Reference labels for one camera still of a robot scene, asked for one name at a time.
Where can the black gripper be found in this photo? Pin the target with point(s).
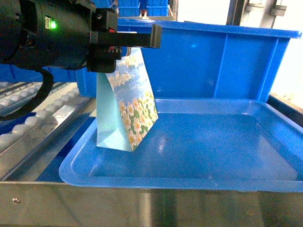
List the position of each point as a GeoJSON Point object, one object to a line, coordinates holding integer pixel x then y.
{"type": "Point", "coordinates": [104, 42]}

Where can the flower gift bag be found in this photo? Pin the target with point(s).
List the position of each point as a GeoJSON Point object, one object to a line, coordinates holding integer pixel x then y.
{"type": "Point", "coordinates": [126, 108]}

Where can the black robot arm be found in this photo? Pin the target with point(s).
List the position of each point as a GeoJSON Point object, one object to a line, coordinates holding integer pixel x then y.
{"type": "Point", "coordinates": [66, 34]}

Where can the large blue crate behind tray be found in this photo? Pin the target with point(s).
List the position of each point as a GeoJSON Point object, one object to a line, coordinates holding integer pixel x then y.
{"type": "Point", "coordinates": [216, 61]}

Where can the blue plastic tray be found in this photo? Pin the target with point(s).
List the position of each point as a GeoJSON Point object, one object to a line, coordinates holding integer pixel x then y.
{"type": "Point", "coordinates": [208, 144]}

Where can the roller conveyor rail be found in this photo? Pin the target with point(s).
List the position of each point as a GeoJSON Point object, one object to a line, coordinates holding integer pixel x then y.
{"type": "Point", "coordinates": [31, 146]}

